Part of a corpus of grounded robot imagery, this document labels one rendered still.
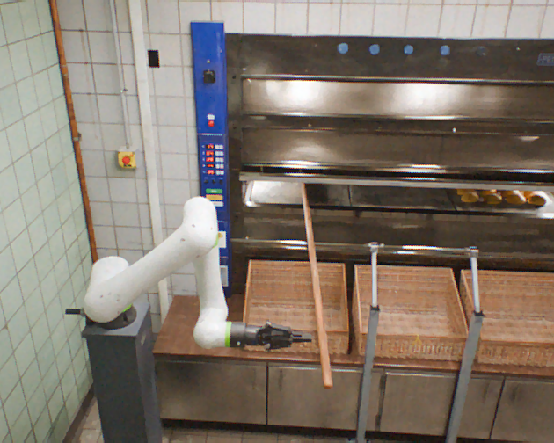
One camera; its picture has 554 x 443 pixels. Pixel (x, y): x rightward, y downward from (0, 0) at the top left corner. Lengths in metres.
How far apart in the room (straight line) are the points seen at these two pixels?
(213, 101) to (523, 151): 1.61
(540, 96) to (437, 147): 0.53
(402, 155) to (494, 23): 0.73
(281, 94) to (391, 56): 0.56
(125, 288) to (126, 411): 0.68
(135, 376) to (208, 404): 0.99
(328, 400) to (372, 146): 1.37
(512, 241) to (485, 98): 0.84
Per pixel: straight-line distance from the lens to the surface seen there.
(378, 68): 2.81
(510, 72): 2.95
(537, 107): 3.02
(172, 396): 3.17
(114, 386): 2.30
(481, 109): 2.93
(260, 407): 3.14
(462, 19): 2.82
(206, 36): 2.76
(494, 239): 3.27
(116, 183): 3.15
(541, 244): 3.36
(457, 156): 2.99
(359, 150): 2.89
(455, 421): 3.17
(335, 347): 2.91
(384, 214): 3.05
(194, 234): 1.74
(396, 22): 2.77
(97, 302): 1.90
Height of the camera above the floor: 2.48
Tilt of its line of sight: 27 degrees down
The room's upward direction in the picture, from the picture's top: 1 degrees clockwise
